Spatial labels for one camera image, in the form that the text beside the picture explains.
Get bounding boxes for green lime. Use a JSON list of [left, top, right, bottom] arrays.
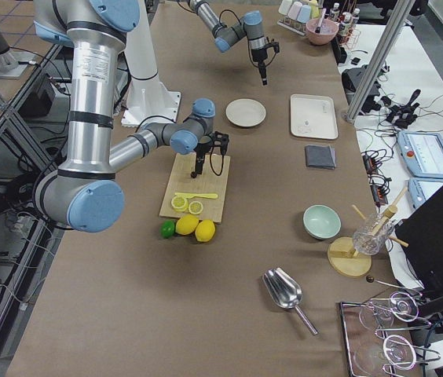
[[160, 220, 176, 239]]

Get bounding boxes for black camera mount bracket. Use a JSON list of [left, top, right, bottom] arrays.
[[265, 38, 280, 54]]

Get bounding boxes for white cup rack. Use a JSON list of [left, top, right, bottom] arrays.
[[277, 16, 306, 35]]

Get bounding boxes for cream rabbit tray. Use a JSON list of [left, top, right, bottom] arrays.
[[290, 94, 339, 140]]

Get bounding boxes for metal muddler tool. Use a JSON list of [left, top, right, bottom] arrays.
[[315, 8, 327, 34]]

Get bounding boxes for yellow lemon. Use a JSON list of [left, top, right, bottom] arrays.
[[175, 214, 200, 236], [195, 219, 216, 243]]

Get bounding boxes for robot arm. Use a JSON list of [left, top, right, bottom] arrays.
[[34, 1, 215, 232], [177, 1, 279, 86]]

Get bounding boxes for blue teach pendant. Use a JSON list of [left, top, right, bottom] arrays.
[[397, 130, 443, 179], [408, 178, 443, 209]]

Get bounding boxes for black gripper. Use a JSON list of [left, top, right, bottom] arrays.
[[250, 48, 268, 86], [194, 135, 212, 175]]

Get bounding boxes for yellow plastic knife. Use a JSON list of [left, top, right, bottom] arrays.
[[174, 192, 218, 199]]

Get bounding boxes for metal scoop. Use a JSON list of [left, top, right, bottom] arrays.
[[262, 267, 319, 335]]

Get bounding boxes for glass cup on stand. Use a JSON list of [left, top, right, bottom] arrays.
[[353, 214, 394, 255]]

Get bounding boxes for wine glass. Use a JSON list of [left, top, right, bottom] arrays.
[[359, 291, 419, 329], [353, 335, 416, 376]]

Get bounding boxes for white cup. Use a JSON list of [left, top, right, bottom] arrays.
[[287, 1, 302, 20]]

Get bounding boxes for mint green bowl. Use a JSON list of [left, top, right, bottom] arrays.
[[302, 205, 341, 240]]

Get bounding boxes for wooden mug tree stand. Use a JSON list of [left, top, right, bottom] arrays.
[[328, 186, 408, 277]]

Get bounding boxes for blue cup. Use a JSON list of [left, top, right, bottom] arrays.
[[296, 4, 311, 24]]

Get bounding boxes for white pillar mount base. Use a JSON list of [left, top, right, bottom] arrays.
[[122, 1, 181, 127]]

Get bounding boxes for aluminium frame post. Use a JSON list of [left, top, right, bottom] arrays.
[[345, 0, 415, 123]]

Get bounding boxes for wooden cutting board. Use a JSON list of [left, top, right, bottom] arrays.
[[159, 153, 231, 223]]

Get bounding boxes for pink bowl with ice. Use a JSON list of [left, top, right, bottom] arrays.
[[306, 18, 339, 46]]

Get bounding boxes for grey folded cloth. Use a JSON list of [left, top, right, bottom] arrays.
[[305, 145, 336, 170]]

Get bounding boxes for white round plate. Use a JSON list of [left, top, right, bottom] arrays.
[[225, 98, 266, 128]]

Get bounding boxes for black monitor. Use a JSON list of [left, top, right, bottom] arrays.
[[396, 186, 443, 295]]

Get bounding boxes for lemon slice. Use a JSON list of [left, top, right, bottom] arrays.
[[170, 196, 189, 212], [188, 200, 203, 215]]

